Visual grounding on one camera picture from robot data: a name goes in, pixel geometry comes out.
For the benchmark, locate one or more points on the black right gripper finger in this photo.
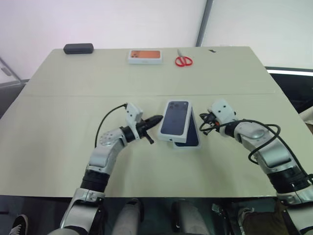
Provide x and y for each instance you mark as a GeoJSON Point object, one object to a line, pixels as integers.
{"type": "Point", "coordinates": [206, 132]}
{"type": "Point", "coordinates": [204, 115]}

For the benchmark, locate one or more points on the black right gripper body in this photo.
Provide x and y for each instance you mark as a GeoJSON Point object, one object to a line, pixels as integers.
{"type": "Point", "coordinates": [211, 119]}

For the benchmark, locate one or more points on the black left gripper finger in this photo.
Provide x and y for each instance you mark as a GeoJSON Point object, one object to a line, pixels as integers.
{"type": "Point", "coordinates": [149, 137]}
{"type": "Point", "coordinates": [154, 120]}

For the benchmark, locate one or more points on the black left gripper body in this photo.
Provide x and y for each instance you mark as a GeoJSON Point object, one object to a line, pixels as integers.
{"type": "Point", "coordinates": [143, 127]}

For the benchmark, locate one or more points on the dark blue smartphone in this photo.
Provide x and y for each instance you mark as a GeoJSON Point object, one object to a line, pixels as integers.
{"type": "Point", "coordinates": [192, 137]}

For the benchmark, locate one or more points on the white phone box lid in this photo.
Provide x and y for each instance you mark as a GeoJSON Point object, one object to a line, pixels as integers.
{"type": "Point", "coordinates": [174, 120]}

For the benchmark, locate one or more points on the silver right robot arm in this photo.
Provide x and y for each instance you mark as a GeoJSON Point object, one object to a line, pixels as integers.
{"type": "Point", "coordinates": [269, 151]}

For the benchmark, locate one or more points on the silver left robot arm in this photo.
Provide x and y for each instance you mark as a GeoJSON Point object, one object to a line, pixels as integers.
{"type": "Point", "coordinates": [105, 151]}

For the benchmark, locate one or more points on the white box with orange phone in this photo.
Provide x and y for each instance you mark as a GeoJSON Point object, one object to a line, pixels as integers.
{"type": "Point", "coordinates": [145, 55]}

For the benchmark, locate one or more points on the grey rounded shape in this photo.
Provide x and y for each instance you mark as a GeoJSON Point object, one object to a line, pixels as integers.
{"type": "Point", "coordinates": [127, 218]}

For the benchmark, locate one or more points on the black desk with white strip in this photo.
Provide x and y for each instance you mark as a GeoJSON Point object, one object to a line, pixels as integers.
{"type": "Point", "coordinates": [288, 86]}

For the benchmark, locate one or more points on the grey and white shoe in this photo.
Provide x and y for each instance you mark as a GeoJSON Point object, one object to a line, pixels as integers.
{"type": "Point", "coordinates": [245, 213]}

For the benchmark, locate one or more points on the dark grey glasses case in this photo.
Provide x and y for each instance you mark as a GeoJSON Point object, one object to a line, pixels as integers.
{"type": "Point", "coordinates": [78, 48]}

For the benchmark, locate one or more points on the brown trousers leg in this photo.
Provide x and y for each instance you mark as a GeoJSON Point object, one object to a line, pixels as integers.
{"type": "Point", "coordinates": [266, 220]}

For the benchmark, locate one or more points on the black sneaker with white sole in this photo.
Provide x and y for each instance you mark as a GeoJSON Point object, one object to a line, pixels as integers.
{"type": "Point", "coordinates": [19, 225]}

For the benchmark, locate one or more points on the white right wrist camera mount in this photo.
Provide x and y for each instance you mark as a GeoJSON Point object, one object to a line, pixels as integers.
{"type": "Point", "coordinates": [223, 110]}

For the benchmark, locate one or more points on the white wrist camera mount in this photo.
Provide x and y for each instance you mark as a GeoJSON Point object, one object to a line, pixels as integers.
{"type": "Point", "coordinates": [223, 110]}
{"type": "Point", "coordinates": [133, 113]}

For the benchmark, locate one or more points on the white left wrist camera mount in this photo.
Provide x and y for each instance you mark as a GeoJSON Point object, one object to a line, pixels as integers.
{"type": "Point", "coordinates": [133, 113]}

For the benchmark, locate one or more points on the grey metal post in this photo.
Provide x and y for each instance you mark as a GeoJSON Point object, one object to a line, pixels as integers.
{"type": "Point", "coordinates": [206, 22]}

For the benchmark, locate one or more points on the grey metal frame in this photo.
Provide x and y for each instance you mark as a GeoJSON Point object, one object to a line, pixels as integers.
{"type": "Point", "coordinates": [13, 74]}

